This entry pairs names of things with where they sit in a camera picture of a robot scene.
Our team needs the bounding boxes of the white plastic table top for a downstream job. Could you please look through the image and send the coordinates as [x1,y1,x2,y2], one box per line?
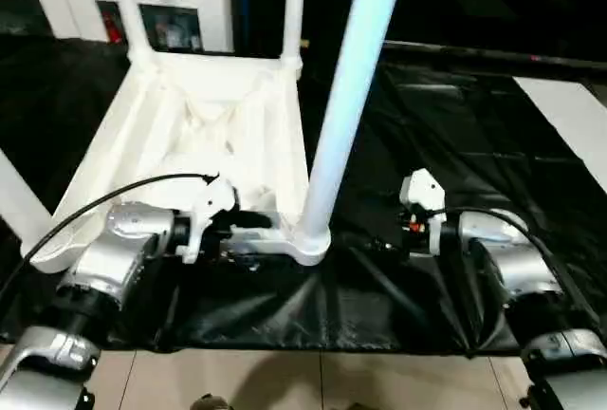
[28,49,333,274]

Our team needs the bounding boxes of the white plastic table leg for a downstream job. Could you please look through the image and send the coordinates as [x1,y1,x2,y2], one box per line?
[0,149,54,252]
[292,0,412,252]
[280,0,310,71]
[104,0,158,67]

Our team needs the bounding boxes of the black plastic mat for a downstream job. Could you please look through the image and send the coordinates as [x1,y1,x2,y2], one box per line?
[0,35,607,356]

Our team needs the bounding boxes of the dark left robot foot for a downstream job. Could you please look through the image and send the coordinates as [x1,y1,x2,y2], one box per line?
[190,394,234,410]

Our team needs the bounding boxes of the white paper sheet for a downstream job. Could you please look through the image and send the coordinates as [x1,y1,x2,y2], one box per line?
[513,76,607,193]

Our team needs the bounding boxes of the small bottles behind glass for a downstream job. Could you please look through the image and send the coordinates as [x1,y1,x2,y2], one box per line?
[98,2,206,51]

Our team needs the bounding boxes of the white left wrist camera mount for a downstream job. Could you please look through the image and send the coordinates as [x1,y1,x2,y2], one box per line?
[180,173,240,265]

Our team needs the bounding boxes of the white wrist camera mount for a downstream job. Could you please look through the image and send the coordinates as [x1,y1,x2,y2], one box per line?
[180,173,240,265]
[398,169,449,257]

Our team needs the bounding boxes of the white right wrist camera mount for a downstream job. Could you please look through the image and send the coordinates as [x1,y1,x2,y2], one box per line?
[398,169,449,257]

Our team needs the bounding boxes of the dark metal rail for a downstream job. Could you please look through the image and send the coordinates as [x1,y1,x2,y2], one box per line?
[379,40,607,69]

